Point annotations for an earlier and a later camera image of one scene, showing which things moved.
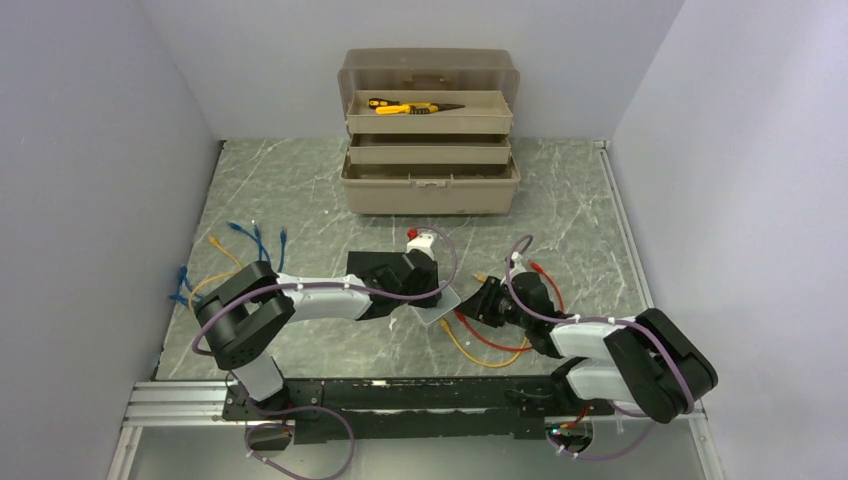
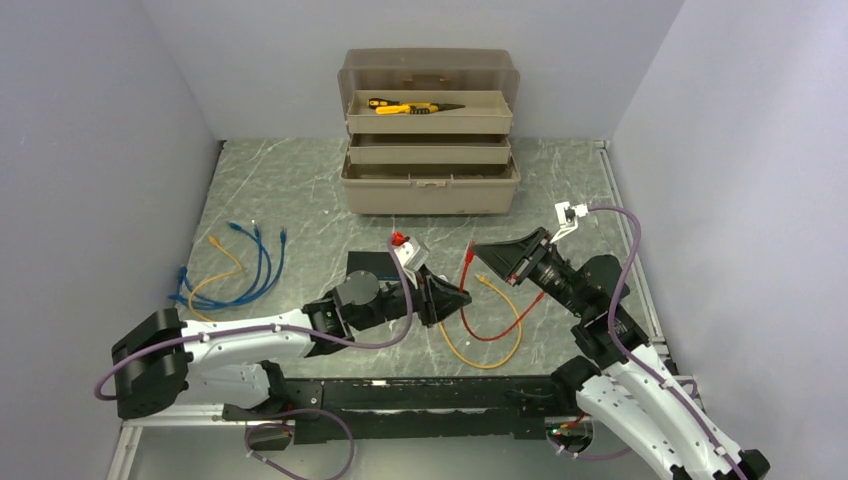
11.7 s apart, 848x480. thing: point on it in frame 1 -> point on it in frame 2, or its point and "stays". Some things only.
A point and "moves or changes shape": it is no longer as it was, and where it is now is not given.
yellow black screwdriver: x=378 y=102 stays
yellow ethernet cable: x=213 y=278 stays
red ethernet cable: x=461 y=317 moves or changes shape
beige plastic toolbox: x=430 y=131 stays
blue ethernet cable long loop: x=283 y=237 moves or changes shape
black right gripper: x=481 y=305 -> x=509 y=258
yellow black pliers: x=415 y=108 stays
